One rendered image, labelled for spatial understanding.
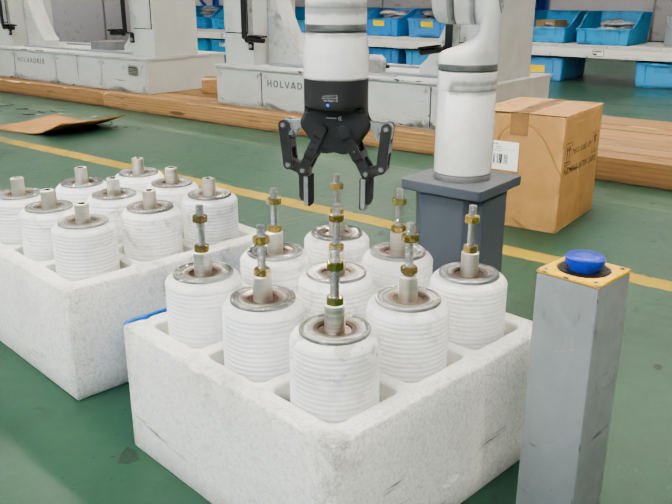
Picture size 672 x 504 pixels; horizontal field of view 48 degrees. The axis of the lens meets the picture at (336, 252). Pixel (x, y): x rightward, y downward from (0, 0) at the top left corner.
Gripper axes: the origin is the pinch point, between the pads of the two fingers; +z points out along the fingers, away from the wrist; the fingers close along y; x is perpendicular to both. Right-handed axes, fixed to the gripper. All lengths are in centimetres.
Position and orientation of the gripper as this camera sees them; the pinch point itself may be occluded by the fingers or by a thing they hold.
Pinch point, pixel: (336, 196)
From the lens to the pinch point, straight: 92.0
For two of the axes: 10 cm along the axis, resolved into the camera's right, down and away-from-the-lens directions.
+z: 0.0, 9.5, 3.2
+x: 2.6, -3.1, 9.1
